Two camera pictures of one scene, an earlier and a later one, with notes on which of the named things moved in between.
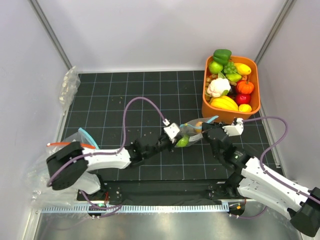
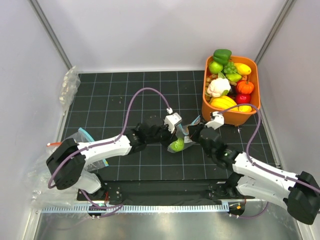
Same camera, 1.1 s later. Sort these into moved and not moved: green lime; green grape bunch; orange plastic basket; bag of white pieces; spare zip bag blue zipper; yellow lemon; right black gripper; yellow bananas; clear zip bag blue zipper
Moved: clear zip bag blue zipper; right black gripper; green lime
Not moved: spare zip bag blue zipper; yellow bananas; bag of white pieces; yellow lemon; orange plastic basket; green grape bunch
